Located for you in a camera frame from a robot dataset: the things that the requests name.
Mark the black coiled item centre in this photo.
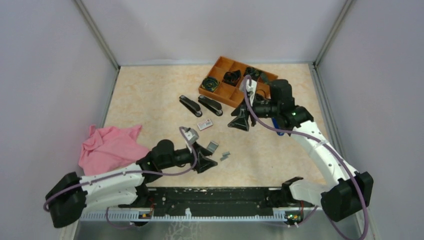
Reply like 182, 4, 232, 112
222, 70, 241, 87

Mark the black coiled item blue-green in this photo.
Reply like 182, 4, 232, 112
200, 76, 220, 93

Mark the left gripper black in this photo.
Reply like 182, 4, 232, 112
160, 140, 218, 173

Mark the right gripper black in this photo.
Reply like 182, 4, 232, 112
228, 92, 280, 131

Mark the black stapler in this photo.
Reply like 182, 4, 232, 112
197, 95, 223, 117
179, 95, 203, 118

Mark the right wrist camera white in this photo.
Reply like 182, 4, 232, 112
239, 79, 258, 106

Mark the red white staple box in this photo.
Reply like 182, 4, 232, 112
197, 118, 214, 131

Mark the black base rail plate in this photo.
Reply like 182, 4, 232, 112
119, 187, 301, 217

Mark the blue stapler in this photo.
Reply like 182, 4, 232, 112
271, 118, 285, 136

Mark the black coiled item upper right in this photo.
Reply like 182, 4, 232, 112
243, 66, 262, 80

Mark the dark green flat item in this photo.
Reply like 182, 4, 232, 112
260, 72, 270, 85

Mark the tray of staple strips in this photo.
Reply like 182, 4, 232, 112
206, 141, 219, 154

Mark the orange compartment tray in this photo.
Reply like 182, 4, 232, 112
198, 56, 278, 108

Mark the pink cloth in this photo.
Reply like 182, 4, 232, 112
78, 124, 150, 176

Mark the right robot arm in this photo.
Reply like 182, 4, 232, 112
228, 76, 374, 222

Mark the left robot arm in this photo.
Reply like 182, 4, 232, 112
43, 139, 217, 228

